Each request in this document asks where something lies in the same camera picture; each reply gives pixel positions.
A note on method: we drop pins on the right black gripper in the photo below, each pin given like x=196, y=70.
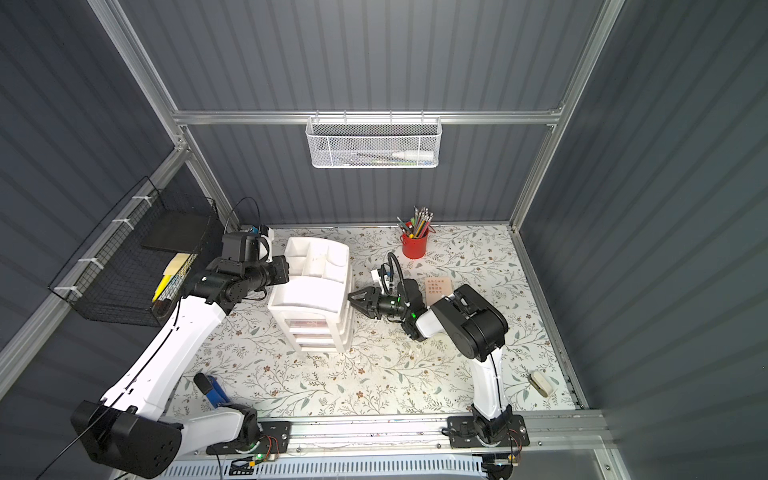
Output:
x=374, y=303

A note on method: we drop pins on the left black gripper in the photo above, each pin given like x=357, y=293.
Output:
x=280, y=270

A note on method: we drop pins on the white plastic drawer organizer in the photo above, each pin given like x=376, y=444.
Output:
x=312, y=309

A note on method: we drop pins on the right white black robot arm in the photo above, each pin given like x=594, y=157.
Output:
x=476, y=328

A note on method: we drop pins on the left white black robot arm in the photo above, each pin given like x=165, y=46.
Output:
x=126, y=429

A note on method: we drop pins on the red pencil cup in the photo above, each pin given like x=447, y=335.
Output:
x=414, y=248

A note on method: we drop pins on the pencils bundle in cup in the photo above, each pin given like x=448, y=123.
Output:
x=419, y=224

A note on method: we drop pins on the yellow sticky notes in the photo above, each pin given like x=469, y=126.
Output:
x=173, y=276

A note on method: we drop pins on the black notebook in basket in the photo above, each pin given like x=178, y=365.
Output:
x=177, y=232

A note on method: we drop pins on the blue stapler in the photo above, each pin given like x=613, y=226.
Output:
x=210, y=388

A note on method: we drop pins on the white marker in basket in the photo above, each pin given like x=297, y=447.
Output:
x=413, y=156

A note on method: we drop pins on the beige eraser block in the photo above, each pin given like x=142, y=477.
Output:
x=541, y=383

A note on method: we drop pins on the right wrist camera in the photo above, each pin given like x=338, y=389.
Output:
x=384, y=278

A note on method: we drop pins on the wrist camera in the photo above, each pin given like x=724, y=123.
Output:
x=384, y=278
x=246, y=247

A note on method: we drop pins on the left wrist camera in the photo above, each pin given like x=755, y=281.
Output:
x=246, y=247

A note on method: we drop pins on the black wire wall basket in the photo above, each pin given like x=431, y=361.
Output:
x=112, y=279

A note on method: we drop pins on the white wire mesh basket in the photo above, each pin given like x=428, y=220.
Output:
x=348, y=144

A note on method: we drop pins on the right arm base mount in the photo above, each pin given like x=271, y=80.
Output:
x=507, y=431

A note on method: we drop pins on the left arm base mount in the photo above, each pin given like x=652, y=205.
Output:
x=270, y=437

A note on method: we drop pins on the white perforated cable tray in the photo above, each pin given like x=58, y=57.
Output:
x=381, y=467

